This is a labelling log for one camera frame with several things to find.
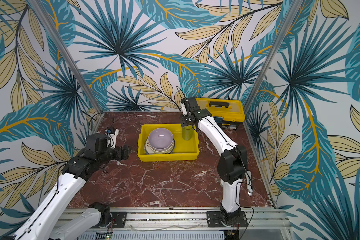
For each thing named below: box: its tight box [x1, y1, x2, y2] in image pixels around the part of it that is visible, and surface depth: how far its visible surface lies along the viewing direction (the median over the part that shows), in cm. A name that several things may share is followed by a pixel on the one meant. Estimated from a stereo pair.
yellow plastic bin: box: [137, 123, 200, 162], surface depth 97 cm
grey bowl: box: [148, 128, 174, 151], surface depth 94 cm
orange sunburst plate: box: [144, 137, 176, 155], surface depth 96 cm
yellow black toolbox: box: [196, 97, 246, 131], surface depth 102 cm
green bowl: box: [144, 137, 175, 154], surface depth 95 cm
